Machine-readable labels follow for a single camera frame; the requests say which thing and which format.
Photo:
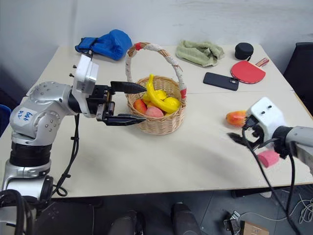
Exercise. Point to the yellow toy lemon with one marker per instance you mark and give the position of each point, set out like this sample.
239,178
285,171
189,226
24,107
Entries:
174,103

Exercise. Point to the black chair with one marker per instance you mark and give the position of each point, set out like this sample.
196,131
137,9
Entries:
299,68

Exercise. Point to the metal clip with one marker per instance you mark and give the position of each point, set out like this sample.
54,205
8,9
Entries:
231,222

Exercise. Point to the red-yellow toy apple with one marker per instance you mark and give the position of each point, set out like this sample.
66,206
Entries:
140,106

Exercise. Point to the green crumpled towel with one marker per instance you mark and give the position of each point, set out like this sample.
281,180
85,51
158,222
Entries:
198,52

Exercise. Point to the yellow toy banana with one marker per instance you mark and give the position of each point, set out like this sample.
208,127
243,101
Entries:
154,94

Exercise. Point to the red table tennis paddle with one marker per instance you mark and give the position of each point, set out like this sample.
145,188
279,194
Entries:
247,72

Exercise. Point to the blue cloth bag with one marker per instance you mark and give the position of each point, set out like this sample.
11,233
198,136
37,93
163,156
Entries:
110,45

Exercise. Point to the red-yellow toy mango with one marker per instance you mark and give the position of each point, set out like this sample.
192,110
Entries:
234,118

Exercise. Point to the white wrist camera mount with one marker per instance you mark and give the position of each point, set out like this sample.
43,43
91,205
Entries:
84,73
269,115

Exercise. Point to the black round case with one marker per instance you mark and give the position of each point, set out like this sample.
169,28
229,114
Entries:
244,51

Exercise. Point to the black smartphone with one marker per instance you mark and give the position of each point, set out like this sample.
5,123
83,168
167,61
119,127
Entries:
221,81

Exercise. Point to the pink toy peach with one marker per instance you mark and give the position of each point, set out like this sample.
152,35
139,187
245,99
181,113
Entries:
154,112

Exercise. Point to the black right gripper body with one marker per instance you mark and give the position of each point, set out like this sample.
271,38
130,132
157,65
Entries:
255,134

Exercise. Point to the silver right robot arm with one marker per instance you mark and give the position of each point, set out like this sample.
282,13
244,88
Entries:
300,137

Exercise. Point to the blue object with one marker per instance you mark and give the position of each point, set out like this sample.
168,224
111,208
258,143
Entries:
4,120

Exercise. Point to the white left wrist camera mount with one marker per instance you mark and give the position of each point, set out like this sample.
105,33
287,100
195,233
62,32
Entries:
84,73

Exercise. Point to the dark rounded shape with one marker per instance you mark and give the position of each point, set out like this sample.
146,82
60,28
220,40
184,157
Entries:
184,219
128,224

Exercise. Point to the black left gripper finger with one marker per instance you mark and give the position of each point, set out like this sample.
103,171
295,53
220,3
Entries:
124,120
127,87

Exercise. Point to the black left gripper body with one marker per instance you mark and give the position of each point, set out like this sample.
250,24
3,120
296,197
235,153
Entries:
97,98

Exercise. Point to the brown cardboard box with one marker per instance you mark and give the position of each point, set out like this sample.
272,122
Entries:
254,228

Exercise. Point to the black robot torso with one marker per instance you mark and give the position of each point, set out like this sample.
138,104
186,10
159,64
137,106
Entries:
66,218

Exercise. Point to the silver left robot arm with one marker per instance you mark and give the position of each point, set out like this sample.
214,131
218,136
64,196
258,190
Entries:
44,102

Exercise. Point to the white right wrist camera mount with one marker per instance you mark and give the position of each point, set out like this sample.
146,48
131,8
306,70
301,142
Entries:
269,115

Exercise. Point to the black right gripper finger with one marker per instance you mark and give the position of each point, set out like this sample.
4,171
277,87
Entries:
237,137

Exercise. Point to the pink sponge block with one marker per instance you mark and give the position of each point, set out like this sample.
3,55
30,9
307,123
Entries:
269,158

